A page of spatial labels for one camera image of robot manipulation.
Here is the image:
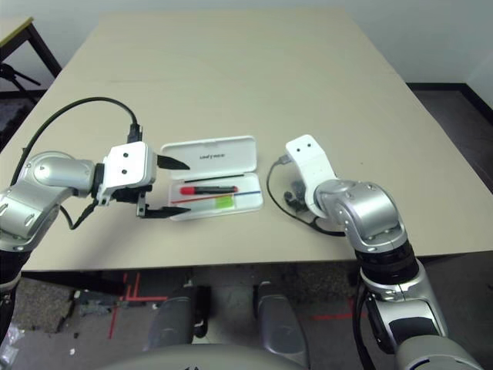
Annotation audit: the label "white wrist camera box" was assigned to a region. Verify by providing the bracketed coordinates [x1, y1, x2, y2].
[285, 133, 340, 217]
[96, 141, 159, 207]

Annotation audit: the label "thin black left gripper cable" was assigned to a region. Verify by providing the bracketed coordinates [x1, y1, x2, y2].
[57, 198, 99, 231]

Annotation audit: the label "green capped highlighter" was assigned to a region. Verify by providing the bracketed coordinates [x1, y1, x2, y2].
[179, 195, 234, 211]

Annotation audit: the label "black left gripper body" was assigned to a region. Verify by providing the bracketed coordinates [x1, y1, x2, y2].
[115, 184, 153, 210]

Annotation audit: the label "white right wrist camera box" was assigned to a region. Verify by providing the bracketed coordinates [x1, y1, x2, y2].
[285, 133, 340, 217]

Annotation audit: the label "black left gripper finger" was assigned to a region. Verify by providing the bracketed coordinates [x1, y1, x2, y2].
[156, 155, 190, 172]
[136, 207, 193, 220]

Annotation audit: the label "black right camera cable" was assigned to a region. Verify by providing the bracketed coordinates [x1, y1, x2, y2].
[267, 153, 347, 237]

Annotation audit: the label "grey right robot leg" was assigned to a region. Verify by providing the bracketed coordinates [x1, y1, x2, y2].
[253, 281, 309, 358]

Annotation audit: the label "red tape cross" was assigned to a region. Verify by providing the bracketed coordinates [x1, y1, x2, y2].
[310, 298, 367, 321]

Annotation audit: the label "grey robot torso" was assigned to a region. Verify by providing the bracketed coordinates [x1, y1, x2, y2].
[115, 342, 320, 370]

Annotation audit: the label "white plastic pencil case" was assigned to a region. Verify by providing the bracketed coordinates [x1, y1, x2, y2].
[159, 134, 265, 223]

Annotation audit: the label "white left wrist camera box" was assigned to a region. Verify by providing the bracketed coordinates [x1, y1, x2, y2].
[96, 141, 159, 207]

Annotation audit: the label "black marker with red cap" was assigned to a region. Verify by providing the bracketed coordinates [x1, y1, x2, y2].
[179, 184, 239, 196]

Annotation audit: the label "beige side table black legs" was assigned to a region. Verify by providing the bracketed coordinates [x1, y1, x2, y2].
[0, 15, 62, 78]

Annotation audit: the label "black foam floor mat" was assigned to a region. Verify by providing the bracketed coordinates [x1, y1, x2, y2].
[0, 99, 35, 147]

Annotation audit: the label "grey left robot leg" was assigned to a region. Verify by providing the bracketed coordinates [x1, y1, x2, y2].
[144, 284, 213, 352]

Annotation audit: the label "clear plastic bag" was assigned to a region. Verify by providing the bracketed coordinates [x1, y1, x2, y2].
[0, 323, 20, 365]

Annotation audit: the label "black table underframe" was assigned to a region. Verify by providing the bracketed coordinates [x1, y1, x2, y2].
[21, 254, 493, 298]

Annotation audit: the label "red tape lines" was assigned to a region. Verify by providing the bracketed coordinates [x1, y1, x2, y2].
[107, 271, 169, 340]

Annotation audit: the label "black tripod stand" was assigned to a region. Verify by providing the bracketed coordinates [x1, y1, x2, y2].
[0, 63, 42, 103]

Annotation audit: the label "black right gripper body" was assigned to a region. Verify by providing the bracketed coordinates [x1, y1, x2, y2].
[283, 180, 309, 214]

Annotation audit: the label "grey foam scraps pile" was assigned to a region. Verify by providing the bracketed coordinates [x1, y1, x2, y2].
[75, 291, 124, 317]

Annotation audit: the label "grey robot leg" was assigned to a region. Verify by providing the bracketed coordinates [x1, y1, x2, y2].
[144, 284, 213, 352]
[253, 281, 309, 358]

